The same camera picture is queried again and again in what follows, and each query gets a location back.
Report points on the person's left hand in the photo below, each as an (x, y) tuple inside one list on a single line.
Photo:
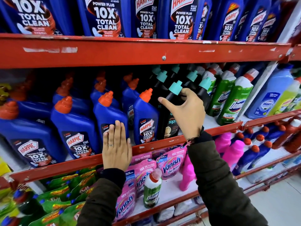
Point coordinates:
[(116, 154)]

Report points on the person's right hand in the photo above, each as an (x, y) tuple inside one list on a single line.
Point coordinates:
[(189, 115)]

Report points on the person's left thumb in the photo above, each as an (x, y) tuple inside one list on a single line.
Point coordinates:
[(129, 144)]

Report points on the person's right thumb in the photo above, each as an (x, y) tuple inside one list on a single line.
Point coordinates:
[(168, 103)]

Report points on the person's left middle finger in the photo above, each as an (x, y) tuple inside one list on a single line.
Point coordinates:
[(117, 132)]

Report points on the person's left little finger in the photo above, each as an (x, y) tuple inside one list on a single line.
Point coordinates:
[(105, 141)]

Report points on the black teal-capped cleaner bottle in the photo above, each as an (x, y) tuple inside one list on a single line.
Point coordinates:
[(168, 125)]

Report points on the person's left forearm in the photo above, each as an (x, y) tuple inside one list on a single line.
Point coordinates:
[(103, 202)]

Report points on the person's right forearm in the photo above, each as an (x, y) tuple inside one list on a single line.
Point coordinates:
[(218, 185)]

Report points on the row of pink detergent pouches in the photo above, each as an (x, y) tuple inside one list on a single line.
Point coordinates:
[(143, 174)]

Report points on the row of black bottles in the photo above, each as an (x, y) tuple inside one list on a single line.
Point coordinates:
[(202, 96)]

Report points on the row of orange-capped blue bottles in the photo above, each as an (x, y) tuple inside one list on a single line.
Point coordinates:
[(75, 120)]

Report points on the green bottle white red cap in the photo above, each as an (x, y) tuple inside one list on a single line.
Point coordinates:
[(211, 78), (221, 96), (235, 101)]

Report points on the small green white bottle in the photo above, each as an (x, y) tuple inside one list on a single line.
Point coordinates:
[(152, 192)]

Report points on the pink plastic bottle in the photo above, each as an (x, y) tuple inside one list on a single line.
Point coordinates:
[(223, 142), (187, 174), (233, 154)]

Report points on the pile of green pouches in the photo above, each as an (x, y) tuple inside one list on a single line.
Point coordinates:
[(63, 197)]

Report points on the red metal shelf rack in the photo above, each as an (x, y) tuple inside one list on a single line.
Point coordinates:
[(117, 52)]

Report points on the white refill pouches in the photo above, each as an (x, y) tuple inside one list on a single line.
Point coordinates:
[(178, 208)]

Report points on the group of small blue bottles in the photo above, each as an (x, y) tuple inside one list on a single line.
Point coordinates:
[(249, 155)]

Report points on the light blue cleaner bottle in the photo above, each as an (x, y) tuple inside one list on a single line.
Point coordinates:
[(270, 98)]

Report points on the yellow packet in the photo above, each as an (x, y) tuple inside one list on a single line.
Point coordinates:
[(4, 167)]

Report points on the row of large blue bottles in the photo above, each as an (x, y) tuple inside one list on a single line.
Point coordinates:
[(105, 16)]

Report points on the green blue-capped bottles cluster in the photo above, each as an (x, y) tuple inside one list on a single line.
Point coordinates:
[(16, 207)]

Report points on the yellow-green cleaner bottle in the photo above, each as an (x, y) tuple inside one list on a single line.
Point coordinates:
[(285, 98)]

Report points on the group of dark red bottles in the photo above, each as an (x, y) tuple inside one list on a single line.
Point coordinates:
[(288, 134)]

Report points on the dark red bottle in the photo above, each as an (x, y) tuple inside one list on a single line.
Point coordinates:
[(285, 11)]

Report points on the white shelf upright post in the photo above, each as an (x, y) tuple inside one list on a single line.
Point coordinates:
[(261, 82)]

